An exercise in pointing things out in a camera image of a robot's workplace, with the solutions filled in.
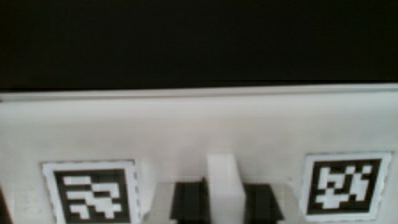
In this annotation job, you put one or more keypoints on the white cabinet door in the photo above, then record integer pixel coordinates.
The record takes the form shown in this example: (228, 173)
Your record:
(166, 127)

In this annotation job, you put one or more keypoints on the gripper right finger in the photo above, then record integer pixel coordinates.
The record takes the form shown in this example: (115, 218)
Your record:
(262, 207)

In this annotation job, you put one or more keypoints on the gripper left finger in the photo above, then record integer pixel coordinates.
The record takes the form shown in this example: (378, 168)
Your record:
(191, 203)

